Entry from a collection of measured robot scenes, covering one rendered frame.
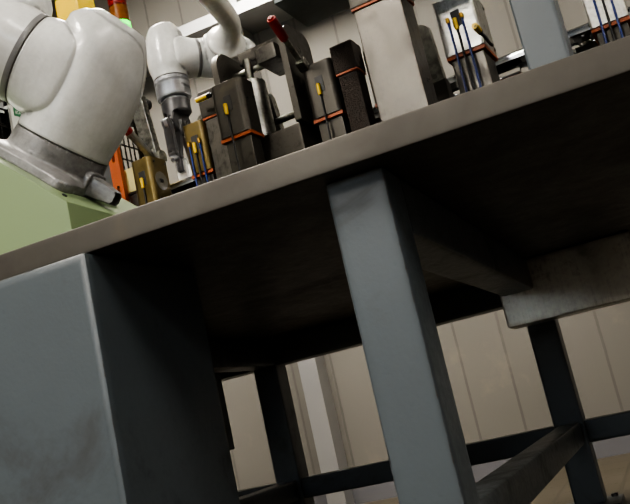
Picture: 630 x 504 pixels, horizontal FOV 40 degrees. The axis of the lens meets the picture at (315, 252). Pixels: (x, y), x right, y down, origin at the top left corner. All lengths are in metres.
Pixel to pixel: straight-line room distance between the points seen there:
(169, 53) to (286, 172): 1.23
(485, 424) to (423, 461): 2.84
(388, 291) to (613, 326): 2.79
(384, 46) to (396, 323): 0.69
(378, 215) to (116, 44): 0.53
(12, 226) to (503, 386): 2.85
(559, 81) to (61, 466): 0.79
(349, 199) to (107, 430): 0.43
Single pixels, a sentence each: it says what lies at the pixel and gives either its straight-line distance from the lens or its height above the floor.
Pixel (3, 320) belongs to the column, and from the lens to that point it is 1.29.
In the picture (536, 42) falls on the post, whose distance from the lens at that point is 1.52.
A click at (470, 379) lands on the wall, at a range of 3.89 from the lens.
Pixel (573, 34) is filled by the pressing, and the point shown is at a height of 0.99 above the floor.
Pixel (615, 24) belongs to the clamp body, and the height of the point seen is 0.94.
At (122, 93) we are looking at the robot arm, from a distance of 1.39.
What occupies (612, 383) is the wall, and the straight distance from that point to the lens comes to 3.81.
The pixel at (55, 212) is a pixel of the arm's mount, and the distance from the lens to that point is 1.28.
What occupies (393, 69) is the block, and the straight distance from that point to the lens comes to 1.59.
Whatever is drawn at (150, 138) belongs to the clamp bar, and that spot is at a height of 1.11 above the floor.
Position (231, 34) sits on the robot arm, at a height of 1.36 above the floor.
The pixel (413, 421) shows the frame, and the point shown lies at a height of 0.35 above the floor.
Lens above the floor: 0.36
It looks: 11 degrees up
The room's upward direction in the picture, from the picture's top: 13 degrees counter-clockwise
